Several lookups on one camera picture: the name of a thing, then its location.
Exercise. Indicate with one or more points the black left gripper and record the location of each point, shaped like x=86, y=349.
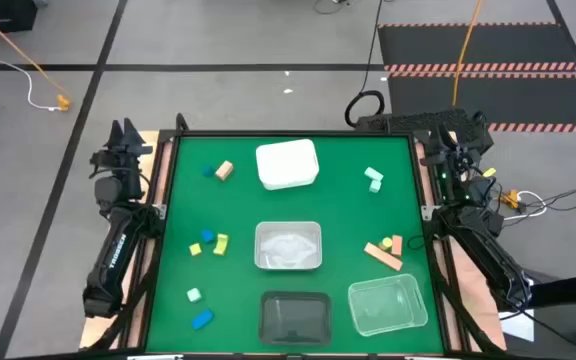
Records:
x=118, y=162

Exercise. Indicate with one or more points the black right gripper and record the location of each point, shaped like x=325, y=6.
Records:
x=447, y=162

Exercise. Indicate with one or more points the mint rectangular block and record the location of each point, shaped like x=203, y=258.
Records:
x=373, y=174

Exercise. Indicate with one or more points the mint cube block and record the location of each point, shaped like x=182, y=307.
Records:
x=194, y=294
x=375, y=186

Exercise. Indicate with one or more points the small blue block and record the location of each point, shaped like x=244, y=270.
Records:
x=207, y=236
x=207, y=171

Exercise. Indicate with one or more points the pale orange block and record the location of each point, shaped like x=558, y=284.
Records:
x=224, y=170

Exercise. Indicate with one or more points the yellow cylinder block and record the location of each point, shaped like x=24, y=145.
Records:
x=385, y=243

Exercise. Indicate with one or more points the long orange block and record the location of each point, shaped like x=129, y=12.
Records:
x=383, y=256

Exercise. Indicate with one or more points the yellow cube block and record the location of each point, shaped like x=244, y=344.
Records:
x=195, y=249

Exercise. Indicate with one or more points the yellow arch block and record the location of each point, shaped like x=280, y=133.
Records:
x=221, y=244

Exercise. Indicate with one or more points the long blue block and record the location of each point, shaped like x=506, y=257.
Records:
x=202, y=319

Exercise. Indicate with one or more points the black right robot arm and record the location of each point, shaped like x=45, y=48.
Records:
x=488, y=250

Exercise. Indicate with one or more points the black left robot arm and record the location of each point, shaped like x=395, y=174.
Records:
x=113, y=255

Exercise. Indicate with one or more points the yellow power plug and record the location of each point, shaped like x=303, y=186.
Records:
x=510, y=198

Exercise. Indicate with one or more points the green table mat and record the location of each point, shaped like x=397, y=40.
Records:
x=193, y=210

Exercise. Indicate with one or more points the black hazard-striped floor mat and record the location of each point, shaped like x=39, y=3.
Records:
x=518, y=45

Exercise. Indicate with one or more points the white plastic bin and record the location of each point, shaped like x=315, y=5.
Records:
x=287, y=164

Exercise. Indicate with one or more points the black box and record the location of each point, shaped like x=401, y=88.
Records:
x=3, y=15

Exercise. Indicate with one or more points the clear plastic bin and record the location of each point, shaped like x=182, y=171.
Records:
x=387, y=305
x=288, y=246

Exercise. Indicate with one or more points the black bar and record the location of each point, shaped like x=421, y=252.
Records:
x=568, y=290

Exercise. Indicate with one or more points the white sheet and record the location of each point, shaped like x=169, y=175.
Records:
x=520, y=327

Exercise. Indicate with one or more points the dark translucent plastic bin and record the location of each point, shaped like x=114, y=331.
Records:
x=295, y=318

